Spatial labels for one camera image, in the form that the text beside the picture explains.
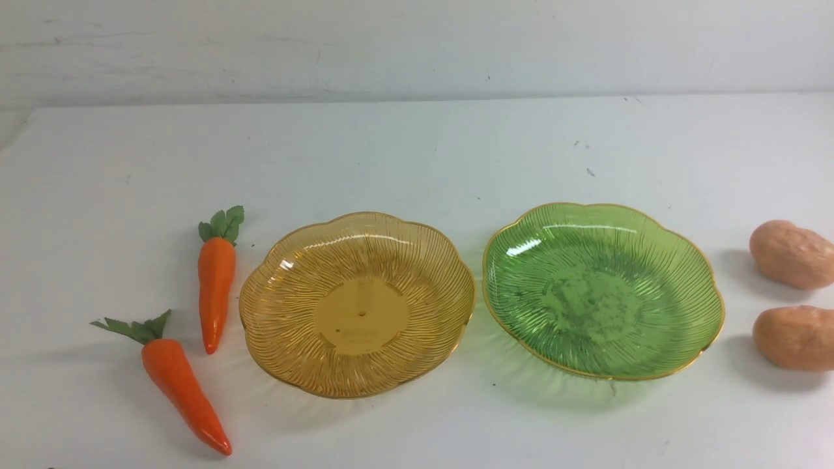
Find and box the toy carrot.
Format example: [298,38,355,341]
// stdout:
[90,309,233,457]
[197,205,245,354]

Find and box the toy potato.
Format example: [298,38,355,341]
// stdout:
[749,220,833,291]
[753,305,833,372]

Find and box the amber ribbed plastic plate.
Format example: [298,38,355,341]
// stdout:
[239,212,476,399]

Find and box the green ribbed plastic plate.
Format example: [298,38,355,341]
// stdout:
[482,203,726,381]

